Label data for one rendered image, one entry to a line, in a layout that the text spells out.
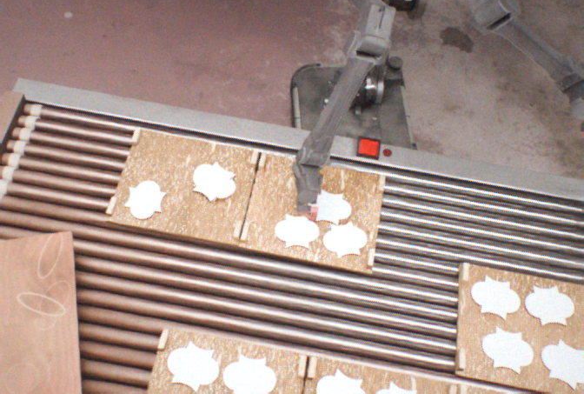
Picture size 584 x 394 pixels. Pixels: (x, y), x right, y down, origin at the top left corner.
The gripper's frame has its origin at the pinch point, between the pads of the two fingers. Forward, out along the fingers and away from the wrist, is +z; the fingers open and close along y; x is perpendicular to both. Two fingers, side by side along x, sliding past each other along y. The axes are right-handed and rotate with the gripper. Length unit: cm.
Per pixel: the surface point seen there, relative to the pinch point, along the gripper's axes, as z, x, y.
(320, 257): 3.8, -3.5, -16.8
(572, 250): 29, -77, 3
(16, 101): -33, 96, 18
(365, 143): 4.1, -12.7, 28.2
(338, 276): 7.6, -9.0, -20.7
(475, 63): 102, -43, 164
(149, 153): -17, 53, 9
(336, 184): 2.4, -5.5, 9.8
